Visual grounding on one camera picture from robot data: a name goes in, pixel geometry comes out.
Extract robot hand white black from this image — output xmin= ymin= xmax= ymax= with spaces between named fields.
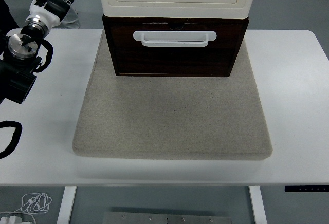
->
xmin=29 ymin=0 xmax=81 ymax=27

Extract white drawer handle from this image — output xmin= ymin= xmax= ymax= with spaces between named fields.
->
xmin=133 ymin=30 xmax=217 ymax=48

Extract dark brown drawer housing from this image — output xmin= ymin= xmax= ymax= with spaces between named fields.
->
xmin=102 ymin=14 xmax=250 ymax=78

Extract person's legs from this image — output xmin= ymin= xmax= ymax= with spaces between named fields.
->
xmin=61 ymin=2 xmax=80 ymax=29

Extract beige fabric mat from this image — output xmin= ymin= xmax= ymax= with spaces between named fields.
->
xmin=71 ymin=30 xmax=273 ymax=161

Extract white table leg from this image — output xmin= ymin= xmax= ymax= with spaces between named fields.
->
xmin=56 ymin=186 xmax=77 ymax=224
xmin=248 ymin=185 xmax=268 ymax=224

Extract white charger adapter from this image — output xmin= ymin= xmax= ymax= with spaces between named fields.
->
xmin=7 ymin=215 xmax=25 ymax=224

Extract black table control panel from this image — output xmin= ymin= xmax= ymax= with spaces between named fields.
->
xmin=284 ymin=185 xmax=329 ymax=193

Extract white coiled cable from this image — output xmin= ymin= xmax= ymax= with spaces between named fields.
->
xmin=0 ymin=192 xmax=53 ymax=224

